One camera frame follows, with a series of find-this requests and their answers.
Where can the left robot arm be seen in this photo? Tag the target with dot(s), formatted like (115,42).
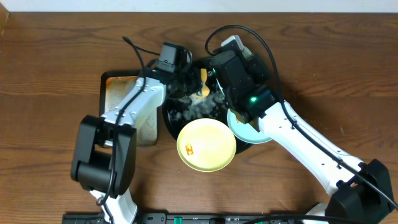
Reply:
(105,150)

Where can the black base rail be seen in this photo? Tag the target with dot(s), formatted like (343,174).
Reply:
(161,218)

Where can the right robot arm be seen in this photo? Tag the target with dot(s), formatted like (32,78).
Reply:
(358,191)

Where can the black round tray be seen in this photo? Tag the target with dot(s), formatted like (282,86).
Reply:
(179,112)

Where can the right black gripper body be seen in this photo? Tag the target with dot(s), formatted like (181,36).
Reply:
(259,70)

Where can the light blue plate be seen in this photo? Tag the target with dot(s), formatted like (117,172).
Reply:
(246,52)
(245,132)

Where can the light blue plate right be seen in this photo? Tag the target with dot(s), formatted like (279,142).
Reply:
(245,132)

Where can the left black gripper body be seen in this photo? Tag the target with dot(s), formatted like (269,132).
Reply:
(184,84)

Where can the light blue plate top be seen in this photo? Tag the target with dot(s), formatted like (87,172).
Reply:
(246,52)

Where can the yellow green sponge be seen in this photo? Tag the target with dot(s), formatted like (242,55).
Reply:
(204,91)

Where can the yellow plate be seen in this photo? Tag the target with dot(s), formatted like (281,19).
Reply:
(206,145)

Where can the black rectangular soapy tray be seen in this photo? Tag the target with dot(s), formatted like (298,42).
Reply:
(115,85)

